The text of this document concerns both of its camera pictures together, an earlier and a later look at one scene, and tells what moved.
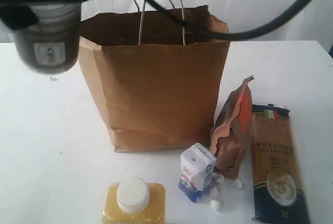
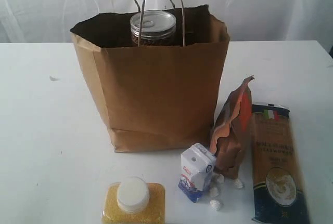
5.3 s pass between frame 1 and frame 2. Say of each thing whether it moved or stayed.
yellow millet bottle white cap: stayed
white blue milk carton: stayed
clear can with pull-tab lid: moved
